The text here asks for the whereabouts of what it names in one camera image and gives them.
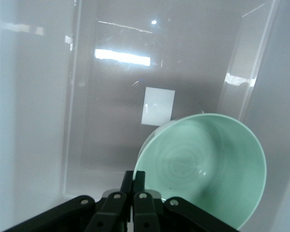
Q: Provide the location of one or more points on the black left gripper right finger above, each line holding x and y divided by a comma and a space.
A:
145, 212

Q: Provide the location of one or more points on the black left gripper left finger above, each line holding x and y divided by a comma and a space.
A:
111, 212

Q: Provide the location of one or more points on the mint green bowl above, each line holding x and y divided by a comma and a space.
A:
207, 166

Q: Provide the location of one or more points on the translucent plastic bin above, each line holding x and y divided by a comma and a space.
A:
38, 96

